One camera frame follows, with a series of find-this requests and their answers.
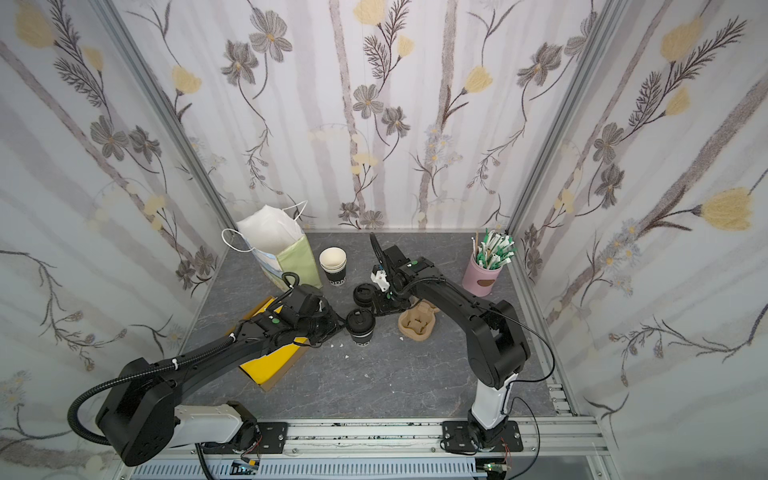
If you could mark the yellow napkins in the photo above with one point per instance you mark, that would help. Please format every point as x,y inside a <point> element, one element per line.
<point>270,363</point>

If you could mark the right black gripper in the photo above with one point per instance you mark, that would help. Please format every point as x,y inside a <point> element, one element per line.
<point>395,267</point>

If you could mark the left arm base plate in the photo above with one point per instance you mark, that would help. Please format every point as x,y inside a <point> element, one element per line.
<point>272,438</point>

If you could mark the green white paper bag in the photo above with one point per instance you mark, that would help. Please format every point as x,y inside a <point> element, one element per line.
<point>278,242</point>

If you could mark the black plastic cup lid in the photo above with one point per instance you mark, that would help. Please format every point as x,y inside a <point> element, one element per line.
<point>359,312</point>

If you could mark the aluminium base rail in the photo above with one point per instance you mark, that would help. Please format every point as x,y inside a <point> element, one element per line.
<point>554,448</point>

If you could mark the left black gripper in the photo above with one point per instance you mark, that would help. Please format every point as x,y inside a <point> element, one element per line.
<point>327,318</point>

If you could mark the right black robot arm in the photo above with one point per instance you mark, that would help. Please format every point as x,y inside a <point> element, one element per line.
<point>496,342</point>

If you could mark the pink straw holder cup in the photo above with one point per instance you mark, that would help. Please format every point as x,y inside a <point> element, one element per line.
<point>477,280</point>

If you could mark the stack of black lids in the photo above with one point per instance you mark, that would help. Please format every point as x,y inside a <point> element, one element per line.
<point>364,295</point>

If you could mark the brown pulp cup carrier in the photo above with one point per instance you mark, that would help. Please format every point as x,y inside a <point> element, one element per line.
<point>418,322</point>

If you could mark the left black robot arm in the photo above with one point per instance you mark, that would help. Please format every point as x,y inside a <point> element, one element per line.
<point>134,413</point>

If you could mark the green white wrapped straws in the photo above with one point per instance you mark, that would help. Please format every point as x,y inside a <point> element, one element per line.
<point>492,249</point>

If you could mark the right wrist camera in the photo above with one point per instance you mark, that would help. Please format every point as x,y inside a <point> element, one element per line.
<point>380,279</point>

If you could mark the black paper coffee cup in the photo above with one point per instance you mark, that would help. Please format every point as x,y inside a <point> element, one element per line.
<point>361,329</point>

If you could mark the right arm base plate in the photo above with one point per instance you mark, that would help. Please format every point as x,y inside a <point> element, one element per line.
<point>465,437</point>

